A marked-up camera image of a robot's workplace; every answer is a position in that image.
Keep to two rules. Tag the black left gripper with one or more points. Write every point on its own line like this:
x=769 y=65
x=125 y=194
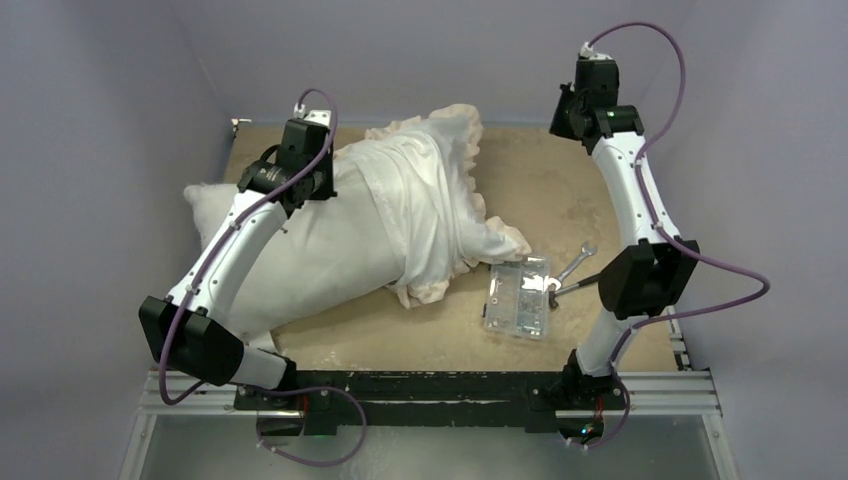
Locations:
x=328 y=190

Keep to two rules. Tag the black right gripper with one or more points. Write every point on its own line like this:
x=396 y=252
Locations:
x=565 y=124

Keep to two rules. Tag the white pillow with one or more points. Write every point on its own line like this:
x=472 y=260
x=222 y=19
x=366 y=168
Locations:
x=328 y=253

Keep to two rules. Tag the grey plush ruffled pillowcase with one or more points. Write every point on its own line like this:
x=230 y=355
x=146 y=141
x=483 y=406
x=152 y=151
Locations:
x=419 y=173

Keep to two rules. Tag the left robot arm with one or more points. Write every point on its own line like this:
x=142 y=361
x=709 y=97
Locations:
x=184 y=329

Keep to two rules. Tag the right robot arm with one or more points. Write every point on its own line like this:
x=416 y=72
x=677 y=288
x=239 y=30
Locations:
x=629 y=218

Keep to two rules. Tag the silver wrench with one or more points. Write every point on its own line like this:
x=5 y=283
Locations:
x=586 y=250

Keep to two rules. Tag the clear plastic screw box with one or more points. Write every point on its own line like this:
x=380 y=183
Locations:
x=518 y=300

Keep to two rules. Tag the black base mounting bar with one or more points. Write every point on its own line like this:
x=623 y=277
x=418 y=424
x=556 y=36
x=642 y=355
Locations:
x=535 y=401

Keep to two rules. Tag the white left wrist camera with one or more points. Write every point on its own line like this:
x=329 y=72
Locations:
x=322 y=117

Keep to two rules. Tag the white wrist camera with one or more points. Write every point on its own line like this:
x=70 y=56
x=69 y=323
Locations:
x=587 y=52
x=322 y=117

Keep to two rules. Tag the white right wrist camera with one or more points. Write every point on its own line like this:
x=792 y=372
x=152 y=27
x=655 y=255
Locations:
x=587 y=52

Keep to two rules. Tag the black handled tool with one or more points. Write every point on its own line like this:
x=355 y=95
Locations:
x=555 y=294

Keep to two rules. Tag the aluminium frame rail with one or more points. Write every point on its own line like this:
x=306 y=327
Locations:
x=642 y=398

